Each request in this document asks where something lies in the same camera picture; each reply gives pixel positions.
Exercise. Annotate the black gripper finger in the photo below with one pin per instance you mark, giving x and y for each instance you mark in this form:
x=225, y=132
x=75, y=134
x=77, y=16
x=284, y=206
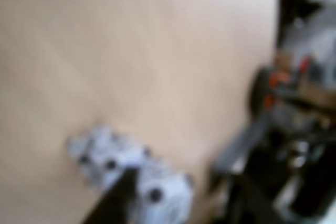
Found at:
x=113, y=208

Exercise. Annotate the white cube zigzag diamond print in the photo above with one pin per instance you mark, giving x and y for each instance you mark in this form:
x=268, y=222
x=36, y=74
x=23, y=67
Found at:
x=123, y=155

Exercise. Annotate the white cube crossed lines print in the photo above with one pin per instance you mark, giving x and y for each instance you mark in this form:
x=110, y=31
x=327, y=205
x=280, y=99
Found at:
x=168, y=203

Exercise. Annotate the grey metal post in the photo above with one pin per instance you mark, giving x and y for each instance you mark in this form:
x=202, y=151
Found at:
x=241, y=142

